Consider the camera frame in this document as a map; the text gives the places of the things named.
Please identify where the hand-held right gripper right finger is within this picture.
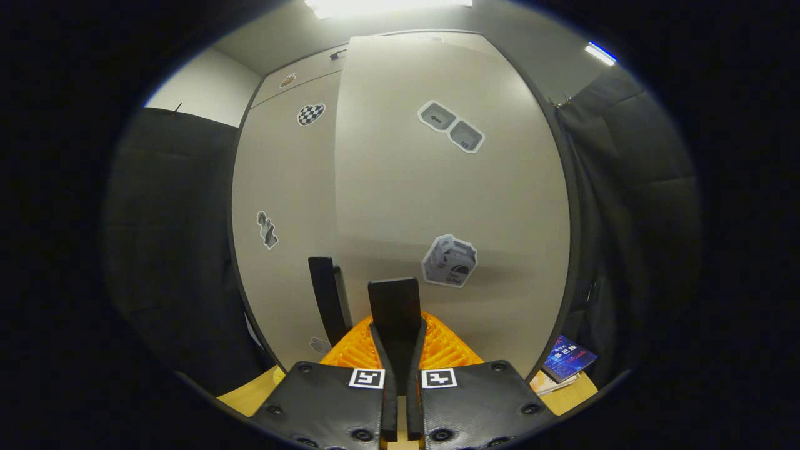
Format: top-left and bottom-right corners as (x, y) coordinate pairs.
(406, 312), (557, 450)

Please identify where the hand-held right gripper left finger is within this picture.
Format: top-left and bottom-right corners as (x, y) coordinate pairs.
(250, 312), (401, 450)

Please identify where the white door with checkered sticker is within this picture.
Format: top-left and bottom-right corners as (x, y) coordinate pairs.
(231, 70), (354, 369)

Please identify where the white paper booklet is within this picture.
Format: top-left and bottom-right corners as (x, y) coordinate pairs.
(530, 369), (585, 396)

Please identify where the blue book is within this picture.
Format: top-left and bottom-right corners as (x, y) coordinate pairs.
(542, 335), (599, 384)

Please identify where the black backdrop cloth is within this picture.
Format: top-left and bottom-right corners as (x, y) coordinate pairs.
(103, 62), (704, 398)

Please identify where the small ceiling light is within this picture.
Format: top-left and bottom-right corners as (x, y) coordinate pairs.
(586, 41), (618, 67)

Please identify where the large ceiling light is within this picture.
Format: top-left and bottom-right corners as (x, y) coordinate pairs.
(304, 0), (474, 19)

